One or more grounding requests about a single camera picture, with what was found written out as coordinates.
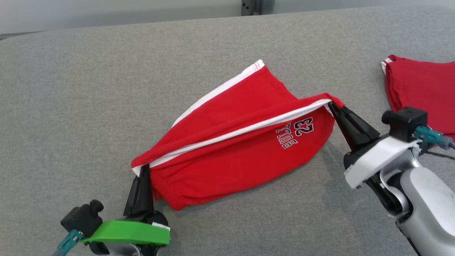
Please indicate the teal left camera connector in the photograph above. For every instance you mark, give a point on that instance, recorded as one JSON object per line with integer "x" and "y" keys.
{"x": 69, "y": 241}

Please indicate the dark grey hinge bracket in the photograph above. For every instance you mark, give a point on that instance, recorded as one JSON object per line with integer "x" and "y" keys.
{"x": 249, "y": 7}

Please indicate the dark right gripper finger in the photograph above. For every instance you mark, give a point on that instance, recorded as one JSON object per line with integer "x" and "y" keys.
{"x": 359, "y": 124}
{"x": 348, "y": 133}

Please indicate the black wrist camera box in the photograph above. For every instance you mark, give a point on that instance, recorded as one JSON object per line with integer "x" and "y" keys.
{"x": 407, "y": 122}
{"x": 81, "y": 218}

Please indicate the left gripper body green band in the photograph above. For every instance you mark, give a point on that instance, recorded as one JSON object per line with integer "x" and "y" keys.
{"x": 131, "y": 233}

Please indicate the teal camera connector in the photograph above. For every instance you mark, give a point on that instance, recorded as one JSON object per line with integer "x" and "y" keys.
{"x": 69, "y": 241}
{"x": 432, "y": 137}

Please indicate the grey baseboard strip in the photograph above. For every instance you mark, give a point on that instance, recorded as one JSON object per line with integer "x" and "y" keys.
{"x": 10, "y": 35}

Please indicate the red shorts with white stripe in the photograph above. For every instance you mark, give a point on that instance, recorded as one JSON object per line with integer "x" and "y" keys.
{"x": 234, "y": 149}

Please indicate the teal right camera connector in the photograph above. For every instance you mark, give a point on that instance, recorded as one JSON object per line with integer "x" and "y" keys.
{"x": 432, "y": 137}

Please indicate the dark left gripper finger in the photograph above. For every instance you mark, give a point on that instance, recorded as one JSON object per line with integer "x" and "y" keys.
{"x": 132, "y": 199}
{"x": 146, "y": 192}

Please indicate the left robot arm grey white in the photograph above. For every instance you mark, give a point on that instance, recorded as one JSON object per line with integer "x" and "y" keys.
{"x": 121, "y": 250}

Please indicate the grey fabric sofa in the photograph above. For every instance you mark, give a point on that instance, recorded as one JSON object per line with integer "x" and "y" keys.
{"x": 106, "y": 106}

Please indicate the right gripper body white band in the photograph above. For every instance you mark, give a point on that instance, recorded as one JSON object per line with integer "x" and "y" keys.
{"x": 376, "y": 161}

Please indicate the red number 23 jersey shirt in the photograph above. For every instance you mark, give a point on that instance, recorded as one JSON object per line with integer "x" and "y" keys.
{"x": 423, "y": 89}

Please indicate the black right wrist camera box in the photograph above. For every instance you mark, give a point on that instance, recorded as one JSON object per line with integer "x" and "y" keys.
{"x": 407, "y": 122}

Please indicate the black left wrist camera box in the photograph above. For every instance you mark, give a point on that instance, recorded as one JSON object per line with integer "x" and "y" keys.
{"x": 81, "y": 218}

